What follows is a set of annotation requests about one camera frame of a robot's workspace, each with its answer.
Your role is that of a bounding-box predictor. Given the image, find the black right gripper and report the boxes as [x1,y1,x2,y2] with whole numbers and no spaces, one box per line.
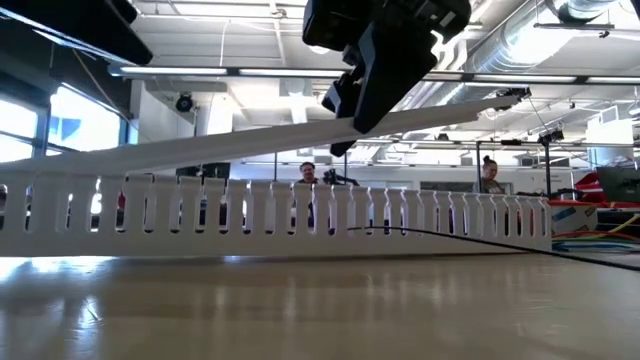
[321,0,473,158]

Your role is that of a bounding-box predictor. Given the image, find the white duct cover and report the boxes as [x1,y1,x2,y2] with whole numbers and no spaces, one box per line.
[0,94,522,177]

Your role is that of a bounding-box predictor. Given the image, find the white slotted cable duct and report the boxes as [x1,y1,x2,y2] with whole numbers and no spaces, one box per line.
[0,171,553,258]

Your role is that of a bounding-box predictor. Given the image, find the long ceiling light bar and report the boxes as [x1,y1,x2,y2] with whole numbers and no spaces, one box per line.
[106,64,640,86]

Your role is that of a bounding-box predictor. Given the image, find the black background robot arms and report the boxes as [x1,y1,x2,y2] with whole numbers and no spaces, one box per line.
[321,168,361,188]

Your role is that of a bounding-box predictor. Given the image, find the person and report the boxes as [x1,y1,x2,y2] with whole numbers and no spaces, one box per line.
[296,160,322,186]
[471,155,507,196]

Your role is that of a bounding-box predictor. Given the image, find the black monitor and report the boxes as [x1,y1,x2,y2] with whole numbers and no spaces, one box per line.
[174,161,232,179]

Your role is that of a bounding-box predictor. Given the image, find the orange plastic tool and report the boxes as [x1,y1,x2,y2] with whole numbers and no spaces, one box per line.
[547,198,601,208]

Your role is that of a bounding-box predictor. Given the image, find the white box with blue tape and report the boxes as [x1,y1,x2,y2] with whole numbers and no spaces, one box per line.
[549,202,600,249]

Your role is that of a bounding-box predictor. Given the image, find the red and black tool box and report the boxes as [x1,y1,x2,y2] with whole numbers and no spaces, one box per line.
[574,166,640,209]

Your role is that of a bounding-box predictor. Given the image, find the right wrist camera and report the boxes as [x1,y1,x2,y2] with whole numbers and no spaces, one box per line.
[301,0,372,53]

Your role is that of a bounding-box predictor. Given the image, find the black overhead rig camera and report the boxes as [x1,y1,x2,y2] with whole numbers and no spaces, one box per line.
[494,86,533,101]

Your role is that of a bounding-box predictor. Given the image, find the silver ventilation duct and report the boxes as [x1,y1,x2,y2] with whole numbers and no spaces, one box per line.
[468,0,622,67]

